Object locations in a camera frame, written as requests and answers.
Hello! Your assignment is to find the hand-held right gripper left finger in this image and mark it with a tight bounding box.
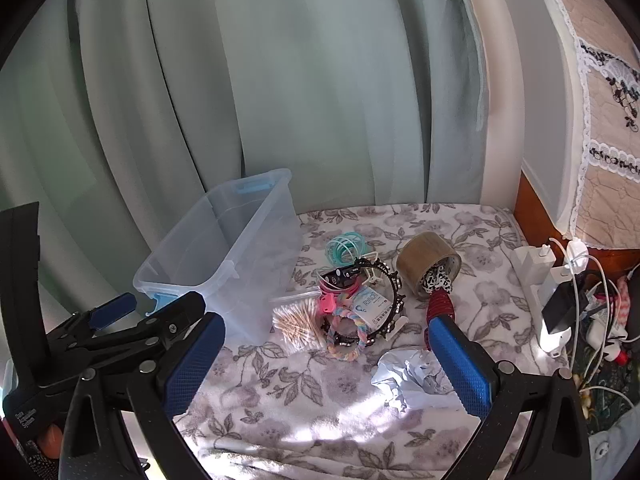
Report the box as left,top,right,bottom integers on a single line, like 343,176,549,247
57,311,227,480

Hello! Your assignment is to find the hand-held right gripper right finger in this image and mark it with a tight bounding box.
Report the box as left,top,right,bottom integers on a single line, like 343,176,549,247
429,316,594,480

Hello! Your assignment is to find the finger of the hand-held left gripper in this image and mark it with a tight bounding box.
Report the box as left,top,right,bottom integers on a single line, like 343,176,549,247
67,291,208,361
47,292,138,348

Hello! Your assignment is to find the clear plastic container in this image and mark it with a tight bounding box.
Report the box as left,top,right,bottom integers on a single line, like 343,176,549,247
132,168,303,347

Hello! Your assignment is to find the leopard print scrunchie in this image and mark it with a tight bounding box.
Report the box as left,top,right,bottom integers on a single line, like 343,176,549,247
419,266,453,295

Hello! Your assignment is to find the brown tape roll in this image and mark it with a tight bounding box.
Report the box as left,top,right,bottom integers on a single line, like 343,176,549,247
396,234,462,301

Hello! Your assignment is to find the bundle of pink hair ties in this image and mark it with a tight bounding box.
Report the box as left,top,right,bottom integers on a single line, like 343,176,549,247
318,280,361,302

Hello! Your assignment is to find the crumpled white paper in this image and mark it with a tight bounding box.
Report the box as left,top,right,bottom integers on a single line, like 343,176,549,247
370,347,462,412

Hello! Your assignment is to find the red ribbed brush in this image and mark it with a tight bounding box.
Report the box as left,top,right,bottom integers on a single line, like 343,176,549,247
424,290,459,352

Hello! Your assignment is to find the white power strip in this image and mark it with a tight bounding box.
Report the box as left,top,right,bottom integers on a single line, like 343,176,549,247
536,240,591,357

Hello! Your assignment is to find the black studded headband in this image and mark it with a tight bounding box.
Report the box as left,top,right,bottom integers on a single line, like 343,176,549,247
320,257,405,347

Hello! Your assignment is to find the bag of cotton swabs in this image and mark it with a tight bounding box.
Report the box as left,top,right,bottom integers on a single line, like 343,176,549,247
271,296,326,354

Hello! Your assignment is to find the white packet with blue label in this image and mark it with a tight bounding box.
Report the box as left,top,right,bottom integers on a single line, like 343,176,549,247
345,287,392,329

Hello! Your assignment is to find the floral blanket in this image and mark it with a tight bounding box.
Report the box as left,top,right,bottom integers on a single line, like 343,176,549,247
172,202,572,480

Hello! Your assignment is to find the black charger adapter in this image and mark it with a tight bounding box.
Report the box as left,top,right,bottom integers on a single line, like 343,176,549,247
542,282,587,334

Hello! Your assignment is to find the white charger adapter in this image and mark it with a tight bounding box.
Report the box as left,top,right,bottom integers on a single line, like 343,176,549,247
520,245,559,269

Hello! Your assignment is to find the wooden headboard panel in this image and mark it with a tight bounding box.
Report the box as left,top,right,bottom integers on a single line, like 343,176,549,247
515,170,640,282

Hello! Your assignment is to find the green curtain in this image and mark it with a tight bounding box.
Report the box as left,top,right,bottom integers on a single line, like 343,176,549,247
0,0,489,313

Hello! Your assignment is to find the quilted lace headboard cover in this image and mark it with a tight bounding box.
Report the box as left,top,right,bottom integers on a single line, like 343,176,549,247
530,0,640,252

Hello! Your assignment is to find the rainbow braided hair tie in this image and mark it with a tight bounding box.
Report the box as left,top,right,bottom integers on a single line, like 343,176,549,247
326,305,374,362

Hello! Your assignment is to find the bundle of teal hair ties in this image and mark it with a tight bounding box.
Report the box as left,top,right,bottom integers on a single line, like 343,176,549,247
326,230,374,267

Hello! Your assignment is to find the white cable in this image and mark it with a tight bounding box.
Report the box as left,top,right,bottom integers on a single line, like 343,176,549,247
549,237,632,346

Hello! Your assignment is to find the cream padded bed post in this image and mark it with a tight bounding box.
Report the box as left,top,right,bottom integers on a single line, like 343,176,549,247
447,0,527,211

